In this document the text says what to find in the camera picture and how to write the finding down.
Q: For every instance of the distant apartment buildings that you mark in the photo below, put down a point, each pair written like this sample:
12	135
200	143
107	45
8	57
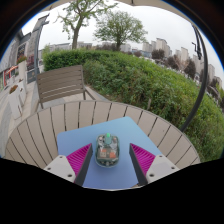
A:
163	46

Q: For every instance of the transparent computer mouse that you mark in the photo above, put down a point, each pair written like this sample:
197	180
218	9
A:
107	151

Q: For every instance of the blue square mouse pad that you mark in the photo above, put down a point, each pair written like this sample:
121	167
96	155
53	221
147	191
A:
76	140

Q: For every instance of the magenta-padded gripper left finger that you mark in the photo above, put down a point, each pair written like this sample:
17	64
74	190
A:
60	166

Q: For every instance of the shop building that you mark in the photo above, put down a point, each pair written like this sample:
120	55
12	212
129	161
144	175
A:
11	56

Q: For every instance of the white planter with flowers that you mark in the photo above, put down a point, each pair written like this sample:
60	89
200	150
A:
22	68
16	101

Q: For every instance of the beige umbrella canopy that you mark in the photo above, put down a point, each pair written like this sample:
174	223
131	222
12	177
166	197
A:
140	2

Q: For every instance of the thin-crowned tree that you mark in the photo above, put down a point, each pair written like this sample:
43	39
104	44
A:
77	23

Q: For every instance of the round-crowned tree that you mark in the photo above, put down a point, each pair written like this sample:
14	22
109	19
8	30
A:
119	28

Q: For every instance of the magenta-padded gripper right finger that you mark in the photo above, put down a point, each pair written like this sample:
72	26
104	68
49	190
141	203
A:
161	166

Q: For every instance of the black curved umbrella pole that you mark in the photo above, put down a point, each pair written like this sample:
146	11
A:
202	86

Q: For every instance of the tall banner sign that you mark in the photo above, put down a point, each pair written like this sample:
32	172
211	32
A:
33	43

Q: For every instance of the brown slatted chair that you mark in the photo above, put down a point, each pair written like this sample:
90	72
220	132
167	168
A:
60	83

